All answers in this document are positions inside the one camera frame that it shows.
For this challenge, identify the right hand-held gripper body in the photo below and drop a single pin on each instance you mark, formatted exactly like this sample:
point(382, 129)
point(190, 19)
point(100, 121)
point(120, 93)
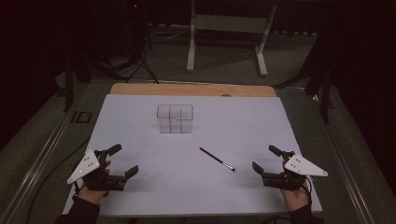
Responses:
point(303, 168)

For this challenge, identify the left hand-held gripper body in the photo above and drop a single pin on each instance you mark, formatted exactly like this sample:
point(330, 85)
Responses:
point(90, 166)

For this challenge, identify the black pen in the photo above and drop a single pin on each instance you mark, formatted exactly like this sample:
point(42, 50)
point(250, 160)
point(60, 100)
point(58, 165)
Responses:
point(218, 160)

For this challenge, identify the clear acrylic organizer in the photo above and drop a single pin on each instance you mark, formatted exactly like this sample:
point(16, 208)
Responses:
point(175, 119)

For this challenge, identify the person's left hand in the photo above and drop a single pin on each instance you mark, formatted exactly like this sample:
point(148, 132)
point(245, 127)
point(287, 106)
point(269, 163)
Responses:
point(91, 196)

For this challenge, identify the person's right hand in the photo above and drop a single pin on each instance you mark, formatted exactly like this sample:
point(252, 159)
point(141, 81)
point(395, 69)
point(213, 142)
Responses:
point(295, 197)

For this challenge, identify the white table sheet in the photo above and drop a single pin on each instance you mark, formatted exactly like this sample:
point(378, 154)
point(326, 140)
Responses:
point(186, 186)

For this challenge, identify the black stand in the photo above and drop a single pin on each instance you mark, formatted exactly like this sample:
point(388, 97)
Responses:
point(325, 99)

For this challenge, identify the black tripod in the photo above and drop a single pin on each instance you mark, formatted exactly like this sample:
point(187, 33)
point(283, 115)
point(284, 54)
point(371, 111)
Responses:
point(144, 62)

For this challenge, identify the white metal stand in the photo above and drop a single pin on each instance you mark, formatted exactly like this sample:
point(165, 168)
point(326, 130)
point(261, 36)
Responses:
point(230, 24)

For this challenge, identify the metal floor rail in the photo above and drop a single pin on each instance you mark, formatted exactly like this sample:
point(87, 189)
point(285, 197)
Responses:
point(345, 174)
point(46, 149)

